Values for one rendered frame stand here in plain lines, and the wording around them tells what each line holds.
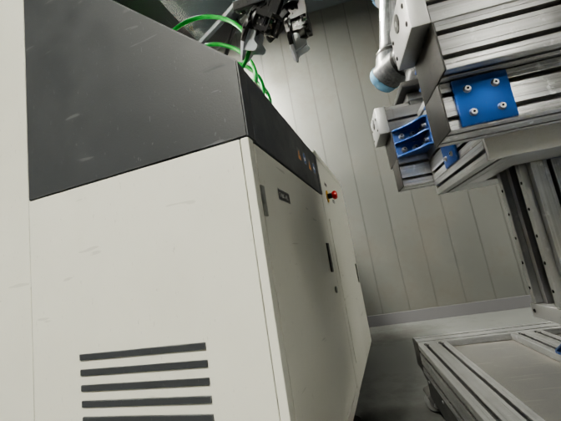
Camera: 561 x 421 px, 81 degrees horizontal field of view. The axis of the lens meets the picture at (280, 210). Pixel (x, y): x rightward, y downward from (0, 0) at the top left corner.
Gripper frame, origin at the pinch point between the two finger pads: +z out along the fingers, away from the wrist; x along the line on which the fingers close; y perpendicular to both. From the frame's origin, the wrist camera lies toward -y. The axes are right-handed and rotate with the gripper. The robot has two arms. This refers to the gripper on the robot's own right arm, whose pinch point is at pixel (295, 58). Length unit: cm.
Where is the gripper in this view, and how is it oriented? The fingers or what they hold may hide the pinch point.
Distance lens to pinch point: 123.2
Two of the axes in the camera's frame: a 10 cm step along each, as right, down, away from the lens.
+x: 3.2, 1.1, 9.4
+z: 1.6, 9.7, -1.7
